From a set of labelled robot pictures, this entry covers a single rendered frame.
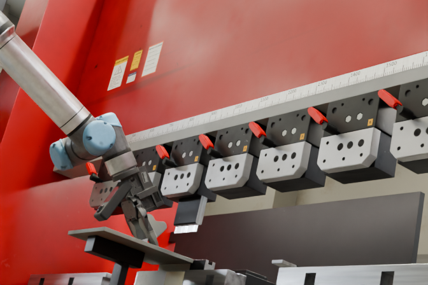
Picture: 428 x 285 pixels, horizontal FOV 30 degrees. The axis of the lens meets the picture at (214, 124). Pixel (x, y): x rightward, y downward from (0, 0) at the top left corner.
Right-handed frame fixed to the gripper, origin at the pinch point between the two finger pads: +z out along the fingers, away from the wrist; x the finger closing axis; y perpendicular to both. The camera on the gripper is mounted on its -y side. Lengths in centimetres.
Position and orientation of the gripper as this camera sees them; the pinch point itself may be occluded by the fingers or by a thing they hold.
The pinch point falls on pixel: (148, 248)
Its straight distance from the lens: 203.7
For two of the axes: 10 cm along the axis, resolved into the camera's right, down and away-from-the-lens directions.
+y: 7.8, -3.3, 5.3
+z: 3.9, 9.2, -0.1
